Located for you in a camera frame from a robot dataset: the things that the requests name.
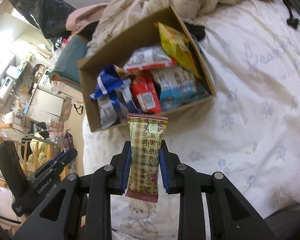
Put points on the white rice cooker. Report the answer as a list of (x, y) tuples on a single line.
[(5, 89)]

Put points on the yellow snack packet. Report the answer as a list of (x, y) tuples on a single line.
[(176, 45)]

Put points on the black plastic bag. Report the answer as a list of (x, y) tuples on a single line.
[(47, 15)]

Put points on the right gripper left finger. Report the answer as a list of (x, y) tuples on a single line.
[(111, 179)]

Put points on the white floral bed sheet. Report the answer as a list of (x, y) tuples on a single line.
[(250, 131)]

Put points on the white kitchen cabinet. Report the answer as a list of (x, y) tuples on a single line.
[(43, 107)]

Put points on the dark patterned garment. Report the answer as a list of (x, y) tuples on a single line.
[(197, 31)]

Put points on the brown cardboard box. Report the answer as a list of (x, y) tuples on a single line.
[(118, 50)]

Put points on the red snack bag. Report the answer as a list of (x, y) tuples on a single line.
[(144, 93)]

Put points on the white red snack packet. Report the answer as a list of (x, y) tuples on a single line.
[(147, 58)]

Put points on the plaid beige snack bar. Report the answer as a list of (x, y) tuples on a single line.
[(146, 133)]

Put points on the teal headboard cushion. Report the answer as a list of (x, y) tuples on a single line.
[(66, 68)]

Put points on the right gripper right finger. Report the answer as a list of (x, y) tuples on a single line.
[(179, 178)]

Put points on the pink garment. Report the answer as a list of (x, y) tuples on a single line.
[(82, 17)]

